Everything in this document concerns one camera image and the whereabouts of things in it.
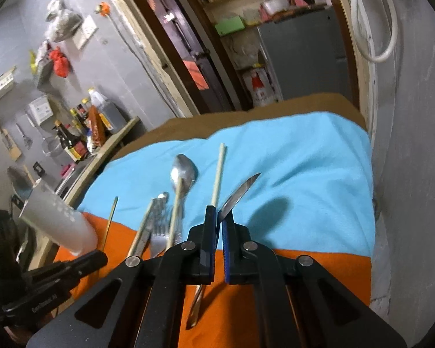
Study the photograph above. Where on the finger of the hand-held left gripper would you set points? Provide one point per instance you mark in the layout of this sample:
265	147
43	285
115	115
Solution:
76	266

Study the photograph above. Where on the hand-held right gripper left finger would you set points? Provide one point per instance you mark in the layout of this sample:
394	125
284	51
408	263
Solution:
211	253

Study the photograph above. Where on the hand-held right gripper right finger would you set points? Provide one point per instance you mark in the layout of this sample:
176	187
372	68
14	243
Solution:
226	261

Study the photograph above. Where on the white perforated utensil holder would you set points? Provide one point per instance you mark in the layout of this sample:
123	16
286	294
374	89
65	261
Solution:
58	217

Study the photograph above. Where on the steel fork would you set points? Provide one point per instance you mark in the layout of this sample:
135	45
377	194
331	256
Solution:
159	234

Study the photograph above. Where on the steel table knife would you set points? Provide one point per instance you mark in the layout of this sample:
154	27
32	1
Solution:
239	195

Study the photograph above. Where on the cream chopstick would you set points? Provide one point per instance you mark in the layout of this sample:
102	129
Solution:
219	170

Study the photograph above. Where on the thin green chopstick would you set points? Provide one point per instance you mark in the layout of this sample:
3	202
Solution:
110	223

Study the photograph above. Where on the steel spoon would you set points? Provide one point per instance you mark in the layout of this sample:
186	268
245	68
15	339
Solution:
183	172

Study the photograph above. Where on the wooden cutting board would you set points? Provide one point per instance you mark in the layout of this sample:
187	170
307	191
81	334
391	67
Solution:
9	141

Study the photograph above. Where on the metal strainer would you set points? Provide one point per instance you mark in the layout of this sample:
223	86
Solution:
52	147

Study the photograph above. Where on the dark sauce bottle red label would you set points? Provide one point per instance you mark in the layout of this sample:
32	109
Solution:
72	145

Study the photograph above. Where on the wooden shelf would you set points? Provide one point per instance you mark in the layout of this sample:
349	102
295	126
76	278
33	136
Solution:
108	145

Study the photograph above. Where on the orange snack packet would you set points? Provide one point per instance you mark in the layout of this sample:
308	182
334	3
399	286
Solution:
96	127

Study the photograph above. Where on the large dark sauce jug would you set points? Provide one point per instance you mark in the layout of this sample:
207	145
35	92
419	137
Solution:
108	110

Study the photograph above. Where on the white jug red label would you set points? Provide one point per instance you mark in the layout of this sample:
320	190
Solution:
261	87

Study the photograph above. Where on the red plastic bag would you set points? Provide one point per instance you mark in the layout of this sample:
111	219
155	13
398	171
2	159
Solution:
60	63

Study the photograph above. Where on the dark wooden door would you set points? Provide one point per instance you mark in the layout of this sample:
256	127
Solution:
181	43

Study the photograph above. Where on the grey refrigerator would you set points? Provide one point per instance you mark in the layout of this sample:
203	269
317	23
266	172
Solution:
304	58

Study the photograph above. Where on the green box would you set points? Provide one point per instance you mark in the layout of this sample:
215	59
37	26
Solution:
230	26

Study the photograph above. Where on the grey plastic bag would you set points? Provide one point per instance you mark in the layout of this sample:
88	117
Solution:
63	20

